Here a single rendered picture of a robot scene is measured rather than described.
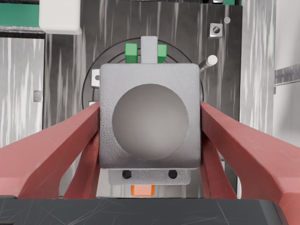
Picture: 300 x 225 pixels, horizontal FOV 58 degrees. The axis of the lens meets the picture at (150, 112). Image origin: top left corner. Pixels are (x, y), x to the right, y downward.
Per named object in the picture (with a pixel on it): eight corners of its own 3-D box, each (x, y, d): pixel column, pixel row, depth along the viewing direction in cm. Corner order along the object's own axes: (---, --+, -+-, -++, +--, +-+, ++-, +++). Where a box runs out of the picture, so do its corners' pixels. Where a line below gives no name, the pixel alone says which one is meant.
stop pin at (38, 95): (53, 103, 37) (43, 102, 33) (44, 102, 36) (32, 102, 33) (53, 93, 37) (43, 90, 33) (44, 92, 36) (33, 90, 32)
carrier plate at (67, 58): (231, 194, 35) (238, 200, 33) (44, 192, 34) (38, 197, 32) (237, 10, 35) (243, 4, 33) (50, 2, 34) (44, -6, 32)
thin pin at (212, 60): (195, 77, 31) (217, 64, 22) (188, 77, 31) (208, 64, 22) (195, 70, 31) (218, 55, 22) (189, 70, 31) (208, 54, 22)
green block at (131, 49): (137, 64, 31) (137, 55, 26) (126, 64, 31) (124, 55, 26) (137, 54, 31) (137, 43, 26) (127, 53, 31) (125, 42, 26)
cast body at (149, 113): (184, 176, 17) (209, 206, 10) (114, 176, 17) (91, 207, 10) (182, 46, 18) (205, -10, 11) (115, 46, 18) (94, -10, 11)
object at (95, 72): (106, 88, 31) (104, 87, 29) (92, 88, 30) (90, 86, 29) (106, 70, 31) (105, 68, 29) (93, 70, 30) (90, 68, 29)
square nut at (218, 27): (220, 39, 33) (222, 36, 32) (207, 38, 33) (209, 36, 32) (220, 26, 33) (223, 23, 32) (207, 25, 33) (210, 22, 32)
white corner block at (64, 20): (85, 39, 34) (78, 29, 30) (49, 38, 34) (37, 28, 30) (86, 2, 34) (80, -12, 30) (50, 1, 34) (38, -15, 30)
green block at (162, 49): (161, 65, 31) (166, 56, 26) (151, 65, 31) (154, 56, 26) (162, 55, 31) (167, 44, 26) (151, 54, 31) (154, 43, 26)
